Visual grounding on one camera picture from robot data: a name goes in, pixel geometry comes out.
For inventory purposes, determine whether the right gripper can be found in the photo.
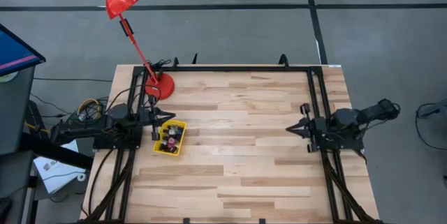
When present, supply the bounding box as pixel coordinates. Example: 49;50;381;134
285;103;331;154

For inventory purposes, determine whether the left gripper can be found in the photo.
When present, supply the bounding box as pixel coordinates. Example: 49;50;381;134
139;94;177;142

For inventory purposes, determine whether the red desk lamp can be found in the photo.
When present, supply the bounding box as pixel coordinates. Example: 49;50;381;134
91;0;176;101

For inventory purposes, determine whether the yellow plastic bin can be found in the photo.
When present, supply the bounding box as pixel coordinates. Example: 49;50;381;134
152;119;188;157

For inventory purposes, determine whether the black stand bar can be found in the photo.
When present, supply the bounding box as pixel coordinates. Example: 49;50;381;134
19;132;94;171

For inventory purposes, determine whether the white printed paper sheet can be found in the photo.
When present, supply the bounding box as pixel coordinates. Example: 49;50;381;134
33;140;87;195

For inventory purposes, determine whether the monitor with blue screen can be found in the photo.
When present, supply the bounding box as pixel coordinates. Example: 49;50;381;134
0;23;47;77

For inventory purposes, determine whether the yellow coiled cable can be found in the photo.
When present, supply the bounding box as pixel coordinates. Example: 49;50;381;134
76;97;103;121

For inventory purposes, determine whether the black diagonal frame pole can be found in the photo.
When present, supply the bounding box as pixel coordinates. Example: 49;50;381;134
82;64;386;224

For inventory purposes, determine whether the thick black cable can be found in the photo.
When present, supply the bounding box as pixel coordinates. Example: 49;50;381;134
87;147;117;218

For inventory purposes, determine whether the black floor cable loop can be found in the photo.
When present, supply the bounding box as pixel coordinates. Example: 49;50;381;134
414;100;447;151

